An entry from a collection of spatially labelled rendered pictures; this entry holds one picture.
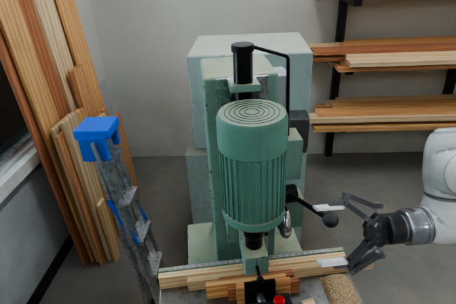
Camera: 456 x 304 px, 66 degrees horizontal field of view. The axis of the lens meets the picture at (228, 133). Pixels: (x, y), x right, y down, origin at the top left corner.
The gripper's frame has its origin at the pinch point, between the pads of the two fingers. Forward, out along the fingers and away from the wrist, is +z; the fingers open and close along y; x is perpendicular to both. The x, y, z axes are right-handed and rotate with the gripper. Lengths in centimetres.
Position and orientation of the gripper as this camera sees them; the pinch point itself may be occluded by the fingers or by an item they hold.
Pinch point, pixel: (320, 235)
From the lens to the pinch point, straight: 92.0
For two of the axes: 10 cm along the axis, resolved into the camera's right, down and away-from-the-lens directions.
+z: -9.9, 0.8, -0.8
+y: -0.8, -10.0, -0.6
